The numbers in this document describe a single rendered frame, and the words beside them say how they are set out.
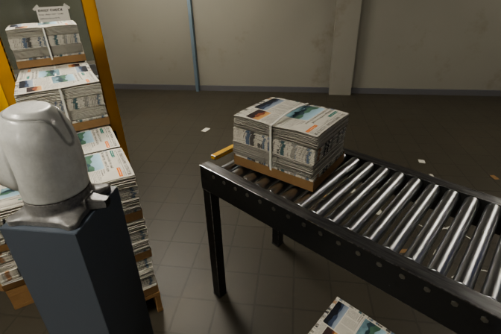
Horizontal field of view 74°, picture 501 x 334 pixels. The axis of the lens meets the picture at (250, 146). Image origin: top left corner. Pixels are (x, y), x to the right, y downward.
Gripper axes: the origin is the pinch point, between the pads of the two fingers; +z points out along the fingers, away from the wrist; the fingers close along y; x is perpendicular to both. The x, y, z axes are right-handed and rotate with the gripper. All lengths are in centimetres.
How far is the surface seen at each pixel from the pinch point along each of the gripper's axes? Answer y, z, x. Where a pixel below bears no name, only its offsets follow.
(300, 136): -65, 17, 59
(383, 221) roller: -89, 25, 89
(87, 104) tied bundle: 30, 56, 9
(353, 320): -99, 103, 110
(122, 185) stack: 3, 45, 62
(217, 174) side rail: -35, 44, 58
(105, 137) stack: 20, 61, 26
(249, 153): -48, 37, 53
